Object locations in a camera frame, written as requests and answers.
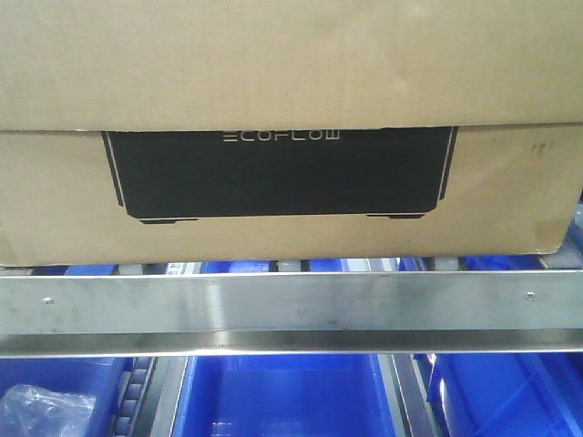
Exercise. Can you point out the brown EcoFlow cardboard box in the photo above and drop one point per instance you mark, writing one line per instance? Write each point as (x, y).
(153, 131)

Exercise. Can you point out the middle blue plastic bin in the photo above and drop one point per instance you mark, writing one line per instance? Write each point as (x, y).
(284, 395)

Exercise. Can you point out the blue plastic bin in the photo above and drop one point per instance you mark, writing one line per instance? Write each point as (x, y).
(504, 394)
(284, 395)
(99, 377)

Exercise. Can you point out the left blue plastic bin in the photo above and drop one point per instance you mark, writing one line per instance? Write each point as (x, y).
(99, 377)

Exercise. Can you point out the right blue plastic bin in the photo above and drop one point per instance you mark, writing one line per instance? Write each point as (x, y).
(504, 394)

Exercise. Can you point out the clear plastic bag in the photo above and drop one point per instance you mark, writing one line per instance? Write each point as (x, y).
(29, 410)

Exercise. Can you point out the left roller track rail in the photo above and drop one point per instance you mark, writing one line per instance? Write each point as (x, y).
(149, 404)

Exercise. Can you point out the roller track rail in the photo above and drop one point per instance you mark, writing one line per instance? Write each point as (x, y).
(406, 395)
(149, 404)

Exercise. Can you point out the right roller track rail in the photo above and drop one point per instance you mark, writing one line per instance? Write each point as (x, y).
(406, 395)

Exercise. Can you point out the steel shelf front rail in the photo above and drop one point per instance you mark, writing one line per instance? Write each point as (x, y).
(300, 312)

